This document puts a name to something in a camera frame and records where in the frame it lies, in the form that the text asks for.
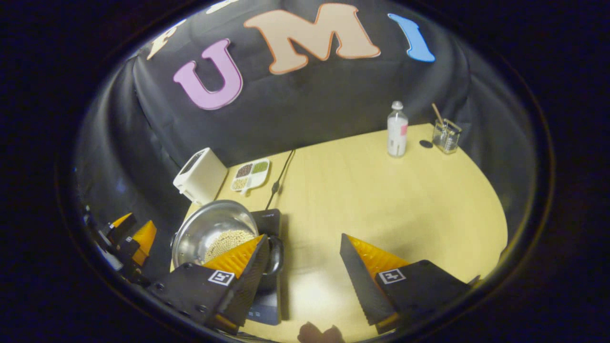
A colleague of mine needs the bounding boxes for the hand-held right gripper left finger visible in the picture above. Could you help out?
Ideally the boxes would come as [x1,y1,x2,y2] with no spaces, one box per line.
[147,234,271,335]

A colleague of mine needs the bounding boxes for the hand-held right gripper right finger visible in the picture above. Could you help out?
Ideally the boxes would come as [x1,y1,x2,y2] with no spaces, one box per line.
[339,233,473,335]

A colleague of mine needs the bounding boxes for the black induction cooktop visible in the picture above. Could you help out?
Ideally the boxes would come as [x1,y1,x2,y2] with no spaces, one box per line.
[242,209,284,327]

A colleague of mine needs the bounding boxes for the steel pot with beans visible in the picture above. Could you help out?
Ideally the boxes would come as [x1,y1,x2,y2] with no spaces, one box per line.
[170,200,285,292]

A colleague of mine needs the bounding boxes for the white toaster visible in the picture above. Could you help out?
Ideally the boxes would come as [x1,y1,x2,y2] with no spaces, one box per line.
[173,147,229,206]

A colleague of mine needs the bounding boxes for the white divided dish with beans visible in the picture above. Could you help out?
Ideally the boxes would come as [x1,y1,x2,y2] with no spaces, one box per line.
[230,158,271,196]

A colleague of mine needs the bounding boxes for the clear plastic bottle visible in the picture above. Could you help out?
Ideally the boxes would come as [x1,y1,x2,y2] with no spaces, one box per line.
[386,101,409,158]

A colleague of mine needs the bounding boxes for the clear glass jar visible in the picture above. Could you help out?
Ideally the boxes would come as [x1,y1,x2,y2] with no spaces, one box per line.
[431,118,462,155]

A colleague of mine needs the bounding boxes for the black backdrop cloth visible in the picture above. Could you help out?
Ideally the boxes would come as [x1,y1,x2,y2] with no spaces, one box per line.
[71,0,529,267]

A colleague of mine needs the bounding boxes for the black power cable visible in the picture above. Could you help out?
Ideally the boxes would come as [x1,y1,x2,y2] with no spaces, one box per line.
[264,149,296,211]

